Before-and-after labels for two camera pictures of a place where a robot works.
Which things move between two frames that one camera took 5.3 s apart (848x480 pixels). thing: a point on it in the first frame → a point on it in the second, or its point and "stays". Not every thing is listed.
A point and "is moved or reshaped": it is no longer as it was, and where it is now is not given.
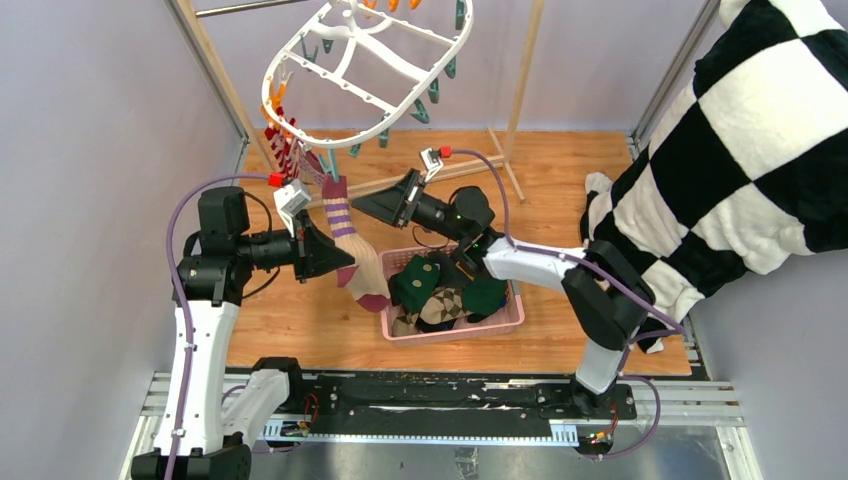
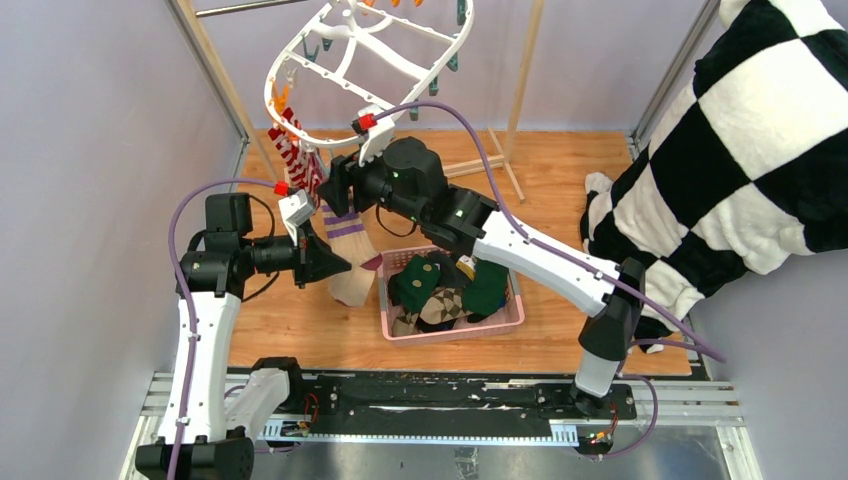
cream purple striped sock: (363, 279) is moved or reshaped
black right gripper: (391, 204) → (343, 174)
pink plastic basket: (511, 315) stays
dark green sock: (413, 288) stays
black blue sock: (425, 327) stays
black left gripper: (314, 252) stays
